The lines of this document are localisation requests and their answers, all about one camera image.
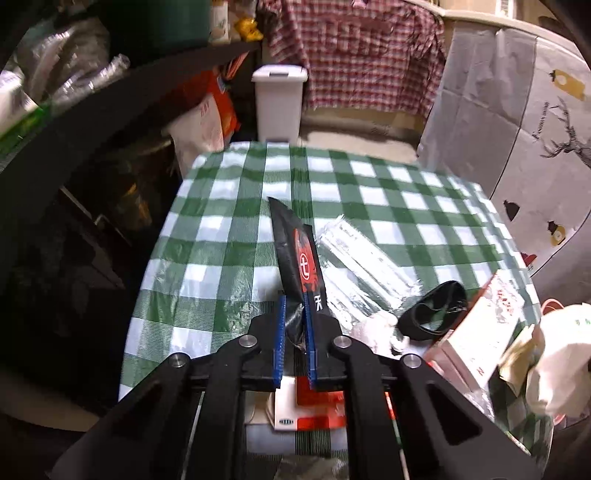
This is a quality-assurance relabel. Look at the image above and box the white green plastic bag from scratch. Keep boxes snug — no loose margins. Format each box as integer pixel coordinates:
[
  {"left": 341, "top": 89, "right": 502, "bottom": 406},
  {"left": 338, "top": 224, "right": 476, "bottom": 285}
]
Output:
[{"left": 499, "top": 303, "right": 590, "bottom": 418}]

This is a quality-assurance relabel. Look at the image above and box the white red carton box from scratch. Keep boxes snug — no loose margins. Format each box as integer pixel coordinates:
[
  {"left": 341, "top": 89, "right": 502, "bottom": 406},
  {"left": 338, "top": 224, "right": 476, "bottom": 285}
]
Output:
[{"left": 423, "top": 270, "right": 525, "bottom": 394}]

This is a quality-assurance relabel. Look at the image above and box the white sack on floor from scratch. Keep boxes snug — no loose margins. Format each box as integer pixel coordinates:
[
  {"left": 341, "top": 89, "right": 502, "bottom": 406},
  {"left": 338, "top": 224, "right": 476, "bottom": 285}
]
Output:
[{"left": 161, "top": 94, "right": 224, "bottom": 178}]

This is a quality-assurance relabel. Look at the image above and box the black elastic band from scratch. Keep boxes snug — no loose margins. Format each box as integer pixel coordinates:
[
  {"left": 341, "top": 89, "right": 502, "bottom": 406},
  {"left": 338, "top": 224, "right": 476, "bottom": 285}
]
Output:
[{"left": 397, "top": 280, "right": 468, "bottom": 341}]

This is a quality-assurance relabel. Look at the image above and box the clear plastic wrapper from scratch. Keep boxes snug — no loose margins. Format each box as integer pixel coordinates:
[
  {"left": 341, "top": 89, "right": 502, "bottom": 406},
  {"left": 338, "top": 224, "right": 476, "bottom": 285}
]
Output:
[{"left": 315, "top": 216, "right": 422, "bottom": 331}]

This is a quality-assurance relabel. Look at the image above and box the red white plaid cloth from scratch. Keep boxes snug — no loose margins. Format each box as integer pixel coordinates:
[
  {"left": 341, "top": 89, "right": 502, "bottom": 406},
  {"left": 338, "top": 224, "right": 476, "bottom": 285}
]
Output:
[{"left": 257, "top": 1, "right": 446, "bottom": 119}]

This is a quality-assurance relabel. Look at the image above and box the black storage shelf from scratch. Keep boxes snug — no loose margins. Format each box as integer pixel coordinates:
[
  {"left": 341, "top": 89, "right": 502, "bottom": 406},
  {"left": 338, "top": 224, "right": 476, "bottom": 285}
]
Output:
[{"left": 1, "top": 1, "right": 259, "bottom": 204}]

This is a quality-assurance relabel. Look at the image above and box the red white toothpaste box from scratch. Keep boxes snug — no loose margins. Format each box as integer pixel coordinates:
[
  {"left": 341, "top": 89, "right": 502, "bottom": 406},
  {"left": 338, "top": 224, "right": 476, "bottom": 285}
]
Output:
[{"left": 266, "top": 376, "right": 346, "bottom": 432}]

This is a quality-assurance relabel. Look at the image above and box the white tissue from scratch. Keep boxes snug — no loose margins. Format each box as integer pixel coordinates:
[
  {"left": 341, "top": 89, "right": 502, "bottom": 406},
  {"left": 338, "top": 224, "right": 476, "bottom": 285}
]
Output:
[{"left": 351, "top": 311, "right": 410, "bottom": 358}]

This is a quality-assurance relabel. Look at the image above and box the grey deer print cover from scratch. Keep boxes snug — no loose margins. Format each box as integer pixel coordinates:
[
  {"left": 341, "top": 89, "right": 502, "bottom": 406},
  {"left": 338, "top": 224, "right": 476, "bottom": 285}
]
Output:
[{"left": 419, "top": 20, "right": 590, "bottom": 304}]

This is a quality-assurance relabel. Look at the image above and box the black red crab snack packet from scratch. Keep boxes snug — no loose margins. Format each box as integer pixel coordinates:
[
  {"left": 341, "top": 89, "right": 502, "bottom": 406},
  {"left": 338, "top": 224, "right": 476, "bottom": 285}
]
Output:
[{"left": 269, "top": 197, "right": 329, "bottom": 346}]

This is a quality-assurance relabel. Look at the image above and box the orange red bag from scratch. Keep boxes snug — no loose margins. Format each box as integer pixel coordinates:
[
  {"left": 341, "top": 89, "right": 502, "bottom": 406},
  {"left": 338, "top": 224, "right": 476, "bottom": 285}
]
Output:
[{"left": 181, "top": 68, "right": 239, "bottom": 143}]

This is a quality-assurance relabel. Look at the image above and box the white pedal trash bin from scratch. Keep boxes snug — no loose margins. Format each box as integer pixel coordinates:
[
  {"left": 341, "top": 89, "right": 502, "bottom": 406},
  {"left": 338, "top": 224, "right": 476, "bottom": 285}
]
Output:
[{"left": 252, "top": 64, "right": 308, "bottom": 144}]

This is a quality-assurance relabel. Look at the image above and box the green white checkered tablecloth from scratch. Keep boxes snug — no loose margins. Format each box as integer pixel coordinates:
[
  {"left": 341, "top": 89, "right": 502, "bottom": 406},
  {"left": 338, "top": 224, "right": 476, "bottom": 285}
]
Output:
[{"left": 118, "top": 140, "right": 555, "bottom": 462}]

